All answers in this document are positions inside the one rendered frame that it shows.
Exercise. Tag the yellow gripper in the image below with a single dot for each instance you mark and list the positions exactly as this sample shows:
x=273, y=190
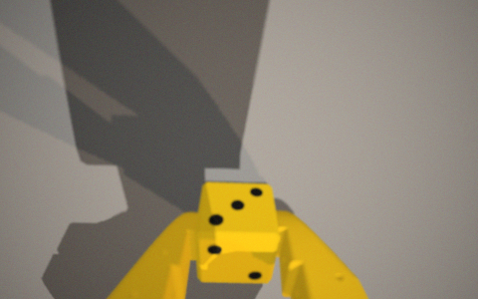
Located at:
x=309, y=268

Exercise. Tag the yellow die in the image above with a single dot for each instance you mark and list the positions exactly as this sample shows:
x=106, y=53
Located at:
x=237, y=233

